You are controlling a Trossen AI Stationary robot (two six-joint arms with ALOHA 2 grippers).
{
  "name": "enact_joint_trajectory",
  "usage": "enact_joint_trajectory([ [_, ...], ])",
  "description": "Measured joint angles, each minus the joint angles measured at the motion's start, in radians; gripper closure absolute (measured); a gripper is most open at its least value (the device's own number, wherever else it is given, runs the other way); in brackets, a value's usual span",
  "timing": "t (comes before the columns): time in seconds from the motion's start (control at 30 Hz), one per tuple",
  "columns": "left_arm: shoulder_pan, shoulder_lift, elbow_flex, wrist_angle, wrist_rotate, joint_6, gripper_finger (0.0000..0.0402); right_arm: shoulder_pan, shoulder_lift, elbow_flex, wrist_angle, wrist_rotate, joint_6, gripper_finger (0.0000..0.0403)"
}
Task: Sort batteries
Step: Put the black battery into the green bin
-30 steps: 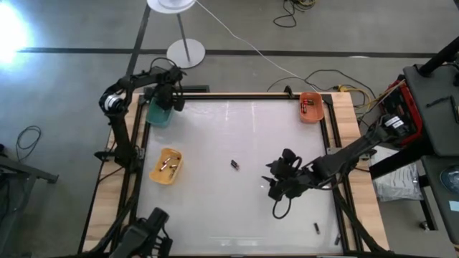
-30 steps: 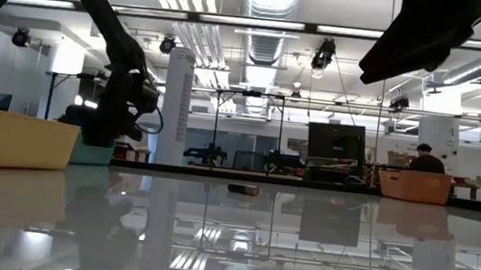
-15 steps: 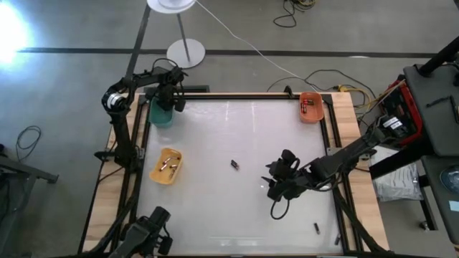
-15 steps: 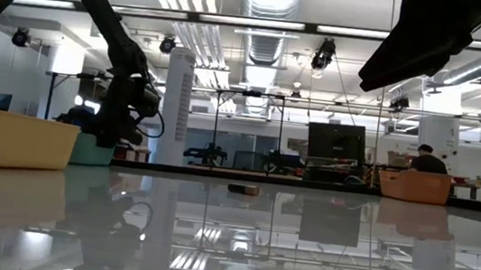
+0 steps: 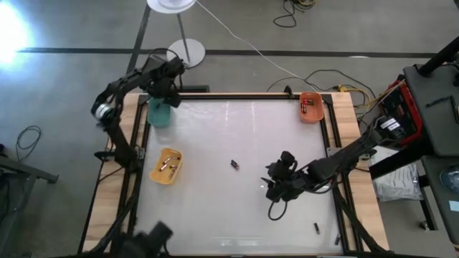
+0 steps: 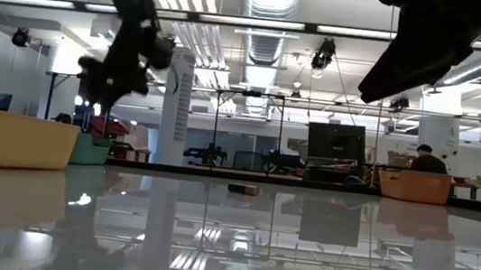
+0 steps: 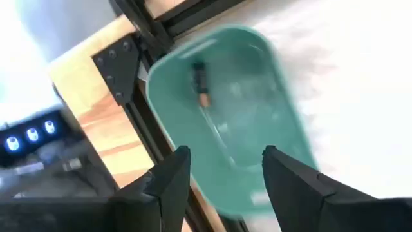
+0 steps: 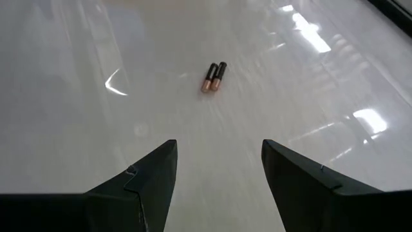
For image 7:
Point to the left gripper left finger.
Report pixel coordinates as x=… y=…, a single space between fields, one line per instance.
x=161 y=199

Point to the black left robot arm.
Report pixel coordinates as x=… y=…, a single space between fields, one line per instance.
x=38 y=161

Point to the teal plastic bin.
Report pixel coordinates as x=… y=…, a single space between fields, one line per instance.
x=257 y=129

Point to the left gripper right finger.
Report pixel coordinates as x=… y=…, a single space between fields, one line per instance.
x=299 y=199

